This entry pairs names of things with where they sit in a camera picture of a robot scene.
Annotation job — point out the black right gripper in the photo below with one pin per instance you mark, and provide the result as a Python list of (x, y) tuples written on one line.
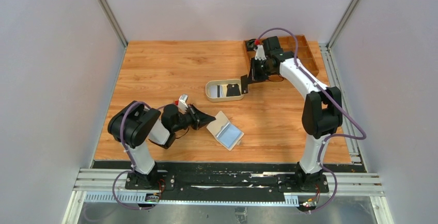
[(254, 70)]

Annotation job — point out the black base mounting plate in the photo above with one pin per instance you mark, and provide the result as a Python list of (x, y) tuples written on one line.
[(228, 182)]

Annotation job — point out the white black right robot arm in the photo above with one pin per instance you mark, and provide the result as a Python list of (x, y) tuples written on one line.
[(321, 115)]

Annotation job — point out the wooden compartment organizer box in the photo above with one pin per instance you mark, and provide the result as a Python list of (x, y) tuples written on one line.
[(288, 44)]

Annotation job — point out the white leather card holder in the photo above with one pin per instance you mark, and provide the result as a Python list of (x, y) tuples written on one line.
[(224, 132)]

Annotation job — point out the cream oval plastic tray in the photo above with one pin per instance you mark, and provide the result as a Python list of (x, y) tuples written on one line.
[(224, 83)]

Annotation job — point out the black VIP card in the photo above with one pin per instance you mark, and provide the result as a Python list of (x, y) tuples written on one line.
[(233, 90)]

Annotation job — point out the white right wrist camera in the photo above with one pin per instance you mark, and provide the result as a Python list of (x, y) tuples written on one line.
[(260, 53)]

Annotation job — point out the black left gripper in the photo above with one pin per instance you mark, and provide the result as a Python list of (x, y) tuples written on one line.
[(193, 117)]

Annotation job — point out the white credit card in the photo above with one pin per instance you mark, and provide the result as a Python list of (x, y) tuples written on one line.
[(217, 91)]

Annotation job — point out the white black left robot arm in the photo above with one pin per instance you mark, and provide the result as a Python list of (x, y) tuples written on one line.
[(138, 123)]

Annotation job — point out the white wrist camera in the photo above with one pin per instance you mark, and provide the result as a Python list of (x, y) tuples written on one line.
[(260, 53), (183, 103)]

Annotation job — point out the aluminium rail frame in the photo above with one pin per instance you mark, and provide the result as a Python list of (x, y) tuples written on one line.
[(156, 72)]

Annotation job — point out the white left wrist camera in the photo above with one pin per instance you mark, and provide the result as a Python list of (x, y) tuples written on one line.
[(183, 103)]

